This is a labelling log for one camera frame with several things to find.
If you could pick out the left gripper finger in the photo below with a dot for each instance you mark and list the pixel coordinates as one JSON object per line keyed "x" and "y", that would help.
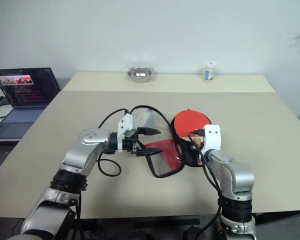
{"x": 150, "y": 151}
{"x": 147, "y": 131}

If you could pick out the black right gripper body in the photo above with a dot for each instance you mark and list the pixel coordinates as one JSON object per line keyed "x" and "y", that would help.
{"x": 193, "y": 156}

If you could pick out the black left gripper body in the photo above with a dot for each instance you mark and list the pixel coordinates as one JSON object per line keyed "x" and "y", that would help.
{"x": 130, "y": 143}

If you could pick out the red table tennis paddle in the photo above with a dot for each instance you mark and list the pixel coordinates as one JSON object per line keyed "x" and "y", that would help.
{"x": 191, "y": 122}

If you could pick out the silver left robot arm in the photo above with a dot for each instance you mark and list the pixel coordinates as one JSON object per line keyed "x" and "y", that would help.
{"x": 77, "y": 155}

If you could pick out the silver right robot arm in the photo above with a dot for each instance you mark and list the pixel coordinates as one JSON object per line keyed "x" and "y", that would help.
{"x": 236, "y": 175}

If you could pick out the black transparent paddle case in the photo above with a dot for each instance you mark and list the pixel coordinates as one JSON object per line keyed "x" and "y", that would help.
{"x": 168, "y": 150}

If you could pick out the stainless steel bowl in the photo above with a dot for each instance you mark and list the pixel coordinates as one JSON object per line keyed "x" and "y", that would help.
{"x": 139, "y": 74}

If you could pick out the black bar under table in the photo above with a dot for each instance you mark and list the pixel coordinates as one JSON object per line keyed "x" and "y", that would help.
{"x": 165, "y": 222}

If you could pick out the dark rounded shape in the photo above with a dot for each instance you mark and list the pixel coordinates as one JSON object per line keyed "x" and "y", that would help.
{"x": 192, "y": 233}

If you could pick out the small white-capped bottle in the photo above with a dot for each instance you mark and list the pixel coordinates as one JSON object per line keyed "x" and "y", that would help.
{"x": 210, "y": 72}

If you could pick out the open blue laptop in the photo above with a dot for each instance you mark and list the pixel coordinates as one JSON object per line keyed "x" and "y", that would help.
{"x": 22, "y": 87}

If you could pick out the grey side desk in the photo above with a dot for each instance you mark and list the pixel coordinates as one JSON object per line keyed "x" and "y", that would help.
{"x": 5, "y": 145}

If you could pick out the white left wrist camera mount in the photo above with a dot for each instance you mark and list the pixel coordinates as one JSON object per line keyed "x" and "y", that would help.
{"x": 126, "y": 123}

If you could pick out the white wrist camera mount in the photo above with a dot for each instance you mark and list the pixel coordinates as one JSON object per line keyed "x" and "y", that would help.
{"x": 212, "y": 137}
{"x": 126, "y": 123}

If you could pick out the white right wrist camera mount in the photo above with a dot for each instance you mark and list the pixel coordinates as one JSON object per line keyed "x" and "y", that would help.
{"x": 212, "y": 137}

